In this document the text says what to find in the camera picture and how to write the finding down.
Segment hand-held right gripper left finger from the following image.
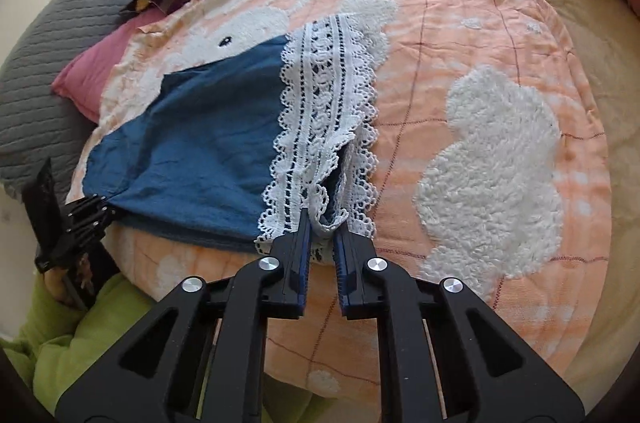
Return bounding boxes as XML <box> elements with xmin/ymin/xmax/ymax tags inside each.
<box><xmin>55</xmin><ymin>207</ymin><xmax>313</xmax><ymax>423</ymax></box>

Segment cream bed sheet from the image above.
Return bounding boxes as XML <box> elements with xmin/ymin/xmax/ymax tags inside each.
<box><xmin>492</xmin><ymin>0</ymin><xmax>640</xmax><ymax>415</ymax></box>

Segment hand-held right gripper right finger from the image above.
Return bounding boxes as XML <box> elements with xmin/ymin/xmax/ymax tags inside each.
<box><xmin>333</xmin><ymin>225</ymin><xmax>585</xmax><ymax>423</ymax></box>

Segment blue pants with lace trim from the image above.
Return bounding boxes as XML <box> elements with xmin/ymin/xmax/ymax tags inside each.
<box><xmin>82</xmin><ymin>14</ymin><xmax>392</xmax><ymax>263</ymax></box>

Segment person's green clothing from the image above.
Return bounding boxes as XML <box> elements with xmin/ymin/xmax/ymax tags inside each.
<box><xmin>0</xmin><ymin>272</ymin><xmax>351</xmax><ymax>423</ymax></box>

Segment orange printed blanket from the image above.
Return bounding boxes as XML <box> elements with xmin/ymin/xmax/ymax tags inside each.
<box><xmin>65</xmin><ymin>0</ymin><xmax>615</xmax><ymax>400</ymax></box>

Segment grey quilted pillow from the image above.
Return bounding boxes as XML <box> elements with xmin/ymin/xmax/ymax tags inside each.
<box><xmin>0</xmin><ymin>0</ymin><xmax>232</xmax><ymax>200</ymax></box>

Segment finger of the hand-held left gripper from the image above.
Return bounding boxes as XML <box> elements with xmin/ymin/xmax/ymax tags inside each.
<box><xmin>66</xmin><ymin>196</ymin><xmax>110</xmax><ymax>224</ymax></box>
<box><xmin>64</xmin><ymin>212</ymin><xmax>118</xmax><ymax>255</ymax></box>

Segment pink pillow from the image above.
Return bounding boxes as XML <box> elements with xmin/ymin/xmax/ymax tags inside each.
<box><xmin>51</xmin><ymin>10</ymin><xmax>172</xmax><ymax>126</ymax></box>

